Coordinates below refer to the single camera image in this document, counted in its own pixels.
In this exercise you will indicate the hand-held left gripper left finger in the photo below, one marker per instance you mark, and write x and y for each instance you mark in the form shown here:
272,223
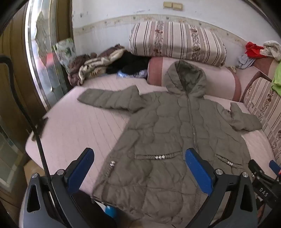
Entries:
80,170

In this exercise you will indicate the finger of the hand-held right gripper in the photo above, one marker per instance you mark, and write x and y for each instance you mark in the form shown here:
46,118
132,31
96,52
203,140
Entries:
255,167
274,166

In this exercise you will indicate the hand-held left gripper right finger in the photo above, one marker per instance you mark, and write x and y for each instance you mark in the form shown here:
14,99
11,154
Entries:
197,171

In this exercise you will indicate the olive green quilted hooded jacket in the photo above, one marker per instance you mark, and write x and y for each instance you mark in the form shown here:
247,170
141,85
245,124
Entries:
164,131

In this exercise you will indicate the bed with pink quilted cover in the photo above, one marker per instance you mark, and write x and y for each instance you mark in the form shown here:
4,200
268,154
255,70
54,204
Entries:
76,122

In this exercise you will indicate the blue plastic object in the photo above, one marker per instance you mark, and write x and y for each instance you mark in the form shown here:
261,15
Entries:
110,212

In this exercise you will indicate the dark smartphone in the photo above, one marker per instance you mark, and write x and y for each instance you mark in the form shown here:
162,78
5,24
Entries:
40,129

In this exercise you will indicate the striped floral padded bed side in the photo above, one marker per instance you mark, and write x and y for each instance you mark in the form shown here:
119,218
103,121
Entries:
263,100

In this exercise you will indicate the lime green cloth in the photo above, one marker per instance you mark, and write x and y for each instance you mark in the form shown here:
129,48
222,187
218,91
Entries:
277,79

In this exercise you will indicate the pink maroon folded blanket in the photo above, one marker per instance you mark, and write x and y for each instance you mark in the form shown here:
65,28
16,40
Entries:
219,81

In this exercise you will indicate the dark brown cloth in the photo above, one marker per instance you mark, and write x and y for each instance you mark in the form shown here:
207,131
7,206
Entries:
74,72

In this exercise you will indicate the blue plastic bag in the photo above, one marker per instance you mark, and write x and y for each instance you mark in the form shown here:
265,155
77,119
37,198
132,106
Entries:
123,75

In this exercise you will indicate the beige patterned blanket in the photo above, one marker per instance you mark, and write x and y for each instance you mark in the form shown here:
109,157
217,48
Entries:
96,65

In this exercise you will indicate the grey cloth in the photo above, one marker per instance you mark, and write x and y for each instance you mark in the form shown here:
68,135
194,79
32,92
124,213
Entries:
245,61

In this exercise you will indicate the white crumpled cloth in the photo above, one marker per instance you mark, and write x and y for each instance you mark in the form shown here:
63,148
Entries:
272,49

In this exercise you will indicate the red cloth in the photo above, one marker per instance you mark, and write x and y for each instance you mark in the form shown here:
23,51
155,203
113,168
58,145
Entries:
253,50

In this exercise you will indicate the floral paper bag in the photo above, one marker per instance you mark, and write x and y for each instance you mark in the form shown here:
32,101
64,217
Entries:
65,52

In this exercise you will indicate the black garment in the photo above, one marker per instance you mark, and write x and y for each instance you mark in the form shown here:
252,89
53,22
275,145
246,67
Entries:
131,62

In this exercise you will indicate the stained glass door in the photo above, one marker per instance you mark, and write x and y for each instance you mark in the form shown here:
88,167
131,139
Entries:
41,54

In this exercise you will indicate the striped floral folded quilt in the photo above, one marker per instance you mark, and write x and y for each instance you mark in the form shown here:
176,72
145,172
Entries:
175,41

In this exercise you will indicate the beige wall switch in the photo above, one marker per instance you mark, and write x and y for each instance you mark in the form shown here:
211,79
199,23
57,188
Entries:
177,6
168,5

